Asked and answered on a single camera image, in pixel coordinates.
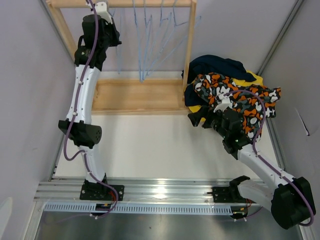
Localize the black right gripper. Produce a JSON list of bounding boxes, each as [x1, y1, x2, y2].
[[188, 105, 229, 139]]

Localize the navy blue shorts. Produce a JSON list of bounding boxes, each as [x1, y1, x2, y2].
[[181, 53, 258, 107]]

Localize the wooden clothes rack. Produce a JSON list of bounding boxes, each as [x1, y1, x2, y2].
[[46, 0, 192, 115]]

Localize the blue wire hanger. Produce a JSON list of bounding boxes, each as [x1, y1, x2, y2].
[[138, 0, 201, 72], [111, 8, 123, 74], [139, 0, 177, 80], [132, 0, 144, 83], [140, 0, 153, 83]]

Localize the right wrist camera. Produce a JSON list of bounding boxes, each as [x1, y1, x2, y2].
[[213, 93, 233, 113]]

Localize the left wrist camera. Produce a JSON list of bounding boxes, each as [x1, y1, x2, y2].
[[91, 1, 114, 24]]

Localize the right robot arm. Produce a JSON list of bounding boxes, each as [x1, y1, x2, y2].
[[187, 106, 316, 230]]

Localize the patterned camouflage shorts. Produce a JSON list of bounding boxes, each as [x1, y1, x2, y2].
[[191, 72, 282, 140]]

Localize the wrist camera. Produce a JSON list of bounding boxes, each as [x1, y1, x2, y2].
[[213, 93, 233, 113], [91, 1, 114, 24]]

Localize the aluminium mounting rail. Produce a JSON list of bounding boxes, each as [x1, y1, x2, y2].
[[33, 176, 306, 216]]

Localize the yellow shorts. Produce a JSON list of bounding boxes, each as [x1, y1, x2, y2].
[[184, 70, 263, 112]]

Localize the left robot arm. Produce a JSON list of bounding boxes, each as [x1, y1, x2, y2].
[[58, 13, 121, 200]]

